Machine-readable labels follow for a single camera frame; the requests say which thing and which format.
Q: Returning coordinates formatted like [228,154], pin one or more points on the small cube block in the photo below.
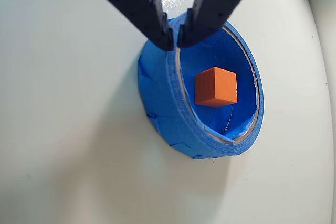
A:
[218,87]

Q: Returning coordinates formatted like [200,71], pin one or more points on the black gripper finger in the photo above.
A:
[220,1]
[134,1]

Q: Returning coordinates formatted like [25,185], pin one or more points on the blue tape roll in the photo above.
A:
[162,98]

